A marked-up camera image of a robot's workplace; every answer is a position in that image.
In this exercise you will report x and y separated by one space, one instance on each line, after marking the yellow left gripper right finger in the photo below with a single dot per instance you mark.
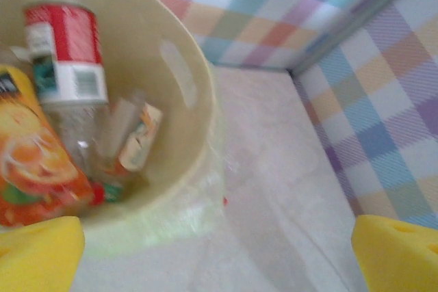
400 258

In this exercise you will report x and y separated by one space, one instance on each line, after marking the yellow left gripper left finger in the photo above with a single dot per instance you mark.
37 258

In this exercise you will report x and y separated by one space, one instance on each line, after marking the yellow orange juice bottle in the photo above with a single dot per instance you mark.
31 155

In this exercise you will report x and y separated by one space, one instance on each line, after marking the clear bottle red cap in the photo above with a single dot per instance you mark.
116 128

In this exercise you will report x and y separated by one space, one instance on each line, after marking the red white label bottle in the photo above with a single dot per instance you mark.
73 39

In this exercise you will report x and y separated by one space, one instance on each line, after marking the cream plastic bin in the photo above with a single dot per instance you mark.
154 32

